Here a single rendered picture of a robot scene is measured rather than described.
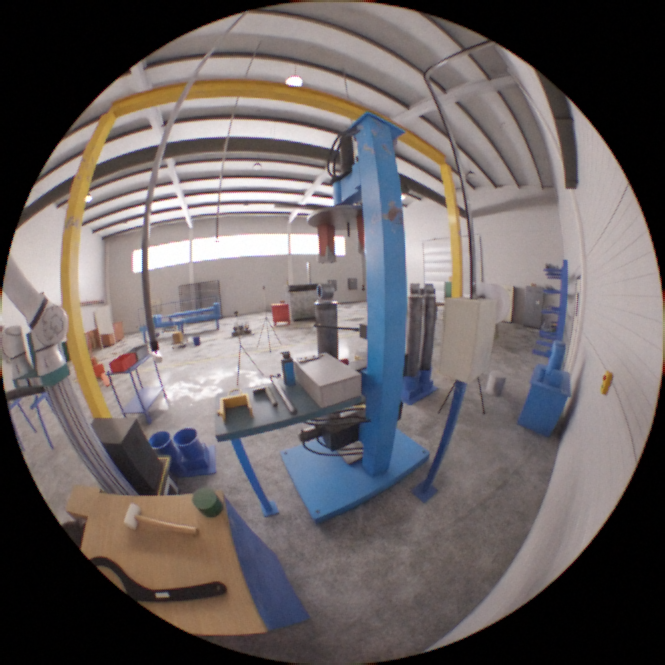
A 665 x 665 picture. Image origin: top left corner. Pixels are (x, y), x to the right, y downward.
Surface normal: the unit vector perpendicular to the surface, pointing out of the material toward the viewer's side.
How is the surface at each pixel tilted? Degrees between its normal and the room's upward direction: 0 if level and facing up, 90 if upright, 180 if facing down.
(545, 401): 90
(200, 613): 0
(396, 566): 0
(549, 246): 90
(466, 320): 90
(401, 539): 0
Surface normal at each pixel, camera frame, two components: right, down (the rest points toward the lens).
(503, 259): -0.88, 0.14
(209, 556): -0.04, -0.97
